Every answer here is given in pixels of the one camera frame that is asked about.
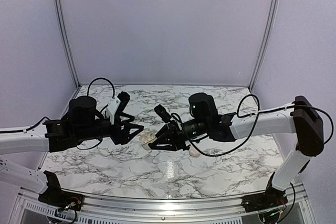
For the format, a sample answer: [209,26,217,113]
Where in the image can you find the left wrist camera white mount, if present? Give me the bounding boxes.
[106,97,120,125]

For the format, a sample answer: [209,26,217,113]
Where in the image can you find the aluminium front rail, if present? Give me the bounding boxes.
[9,183,315,223]

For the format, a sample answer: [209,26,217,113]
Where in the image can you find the pink round earbud case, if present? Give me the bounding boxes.
[188,148,200,157]

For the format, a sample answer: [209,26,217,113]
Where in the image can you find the left aluminium corner post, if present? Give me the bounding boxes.
[54,0,81,89]

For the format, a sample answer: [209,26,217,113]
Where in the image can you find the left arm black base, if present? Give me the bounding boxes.
[38,171,84,211]

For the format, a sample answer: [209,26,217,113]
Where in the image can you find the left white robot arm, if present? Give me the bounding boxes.
[1,92,144,206]

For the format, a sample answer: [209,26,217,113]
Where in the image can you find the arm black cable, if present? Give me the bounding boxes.
[170,94,332,156]
[0,77,118,150]

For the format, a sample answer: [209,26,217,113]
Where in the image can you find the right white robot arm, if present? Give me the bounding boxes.
[142,93,326,207]

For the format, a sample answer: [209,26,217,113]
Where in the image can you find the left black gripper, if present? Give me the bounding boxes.
[75,113,144,145]

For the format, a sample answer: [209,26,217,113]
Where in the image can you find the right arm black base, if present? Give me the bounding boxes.
[241,174,288,212]

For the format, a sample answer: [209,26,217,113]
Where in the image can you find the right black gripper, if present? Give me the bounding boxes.
[149,119,209,152]

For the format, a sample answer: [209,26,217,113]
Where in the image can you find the white earbud charging case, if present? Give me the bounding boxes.
[139,132,157,151]

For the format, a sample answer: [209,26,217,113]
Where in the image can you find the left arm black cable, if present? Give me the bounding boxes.
[0,77,118,150]

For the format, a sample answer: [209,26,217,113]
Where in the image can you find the right aluminium corner post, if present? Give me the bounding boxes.
[248,0,279,92]

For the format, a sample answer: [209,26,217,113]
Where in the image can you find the aluminium corner post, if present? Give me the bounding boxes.
[248,0,279,92]
[54,0,81,89]

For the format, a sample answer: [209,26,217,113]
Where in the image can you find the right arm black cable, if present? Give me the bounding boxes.
[170,94,332,156]

